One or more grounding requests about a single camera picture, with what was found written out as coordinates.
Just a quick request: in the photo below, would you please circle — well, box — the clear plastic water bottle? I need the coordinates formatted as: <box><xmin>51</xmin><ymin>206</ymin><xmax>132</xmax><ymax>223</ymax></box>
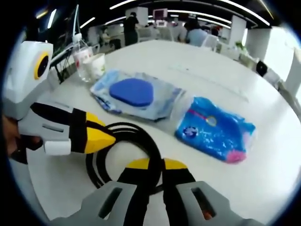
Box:
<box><xmin>71</xmin><ymin>32</ymin><xmax>94</xmax><ymax>83</ymax></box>

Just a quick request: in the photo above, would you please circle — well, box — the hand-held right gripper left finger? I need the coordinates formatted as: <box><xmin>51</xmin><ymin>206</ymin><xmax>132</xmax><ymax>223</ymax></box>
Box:
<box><xmin>50</xmin><ymin>158</ymin><xmax>151</xmax><ymax>226</ymax></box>

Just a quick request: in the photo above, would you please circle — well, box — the blue tissue packet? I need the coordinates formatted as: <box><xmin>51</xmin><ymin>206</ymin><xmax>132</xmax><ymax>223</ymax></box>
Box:
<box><xmin>174</xmin><ymin>96</ymin><xmax>257</xmax><ymax>165</ymax></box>

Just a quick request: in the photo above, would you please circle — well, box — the black office chair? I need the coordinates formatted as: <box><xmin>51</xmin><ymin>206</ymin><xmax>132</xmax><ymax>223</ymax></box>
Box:
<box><xmin>256</xmin><ymin>60</ymin><xmax>268</xmax><ymax>77</ymax></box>

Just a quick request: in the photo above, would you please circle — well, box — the black cable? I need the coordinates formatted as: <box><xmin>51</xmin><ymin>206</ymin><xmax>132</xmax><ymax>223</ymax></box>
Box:
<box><xmin>85</xmin><ymin>121</ymin><xmax>166</xmax><ymax>196</ymax></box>

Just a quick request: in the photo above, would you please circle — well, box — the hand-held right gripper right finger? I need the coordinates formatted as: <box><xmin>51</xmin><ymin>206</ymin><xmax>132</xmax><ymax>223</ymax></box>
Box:
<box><xmin>162</xmin><ymin>158</ymin><xmax>257</xmax><ymax>226</ymax></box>

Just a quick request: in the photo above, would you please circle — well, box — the white table cable cover strip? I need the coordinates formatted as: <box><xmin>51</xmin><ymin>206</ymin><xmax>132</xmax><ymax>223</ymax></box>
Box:
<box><xmin>168</xmin><ymin>63</ymin><xmax>250</xmax><ymax>102</ymax></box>

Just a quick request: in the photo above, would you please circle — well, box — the clear bag with blue item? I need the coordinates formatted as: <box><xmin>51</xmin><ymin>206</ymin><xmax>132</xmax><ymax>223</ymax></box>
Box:
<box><xmin>90</xmin><ymin>68</ymin><xmax>186</xmax><ymax>122</ymax></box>

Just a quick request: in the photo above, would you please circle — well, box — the white paper cup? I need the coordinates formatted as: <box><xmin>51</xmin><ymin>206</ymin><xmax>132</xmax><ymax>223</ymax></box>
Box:
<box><xmin>82</xmin><ymin>53</ymin><xmax>106</xmax><ymax>80</ymax></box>

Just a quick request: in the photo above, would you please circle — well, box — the white table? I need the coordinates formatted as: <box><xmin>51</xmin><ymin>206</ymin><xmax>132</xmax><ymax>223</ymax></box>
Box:
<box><xmin>23</xmin><ymin>40</ymin><xmax>299</xmax><ymax>226</ymax></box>

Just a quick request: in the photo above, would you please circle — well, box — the person's left hand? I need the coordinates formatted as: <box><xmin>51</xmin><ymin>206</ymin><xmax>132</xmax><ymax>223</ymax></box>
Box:
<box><xmin>2</xmin><ymin>117</ymin><xmax>43</xmax><ymax>165</ymax></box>

